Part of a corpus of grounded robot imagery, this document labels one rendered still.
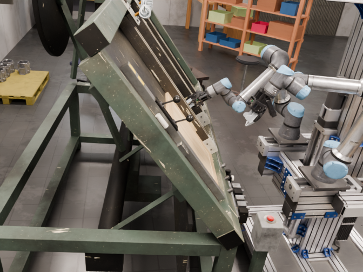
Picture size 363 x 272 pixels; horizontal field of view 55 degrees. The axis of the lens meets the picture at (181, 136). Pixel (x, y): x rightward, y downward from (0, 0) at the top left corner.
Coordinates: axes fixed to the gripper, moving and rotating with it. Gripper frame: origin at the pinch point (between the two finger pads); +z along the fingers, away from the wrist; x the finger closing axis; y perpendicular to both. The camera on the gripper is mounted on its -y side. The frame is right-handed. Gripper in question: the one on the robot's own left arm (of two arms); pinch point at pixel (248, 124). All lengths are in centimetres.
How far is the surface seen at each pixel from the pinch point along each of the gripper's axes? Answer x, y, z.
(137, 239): 24, 24, 77
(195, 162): 4.5, 14.0, 31.3
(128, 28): -47, 73, -2
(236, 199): -10, -34, 50
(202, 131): -43, -2, 31
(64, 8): -75, 110, 14
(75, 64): -193, 85, 85
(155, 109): 3, 49, 16
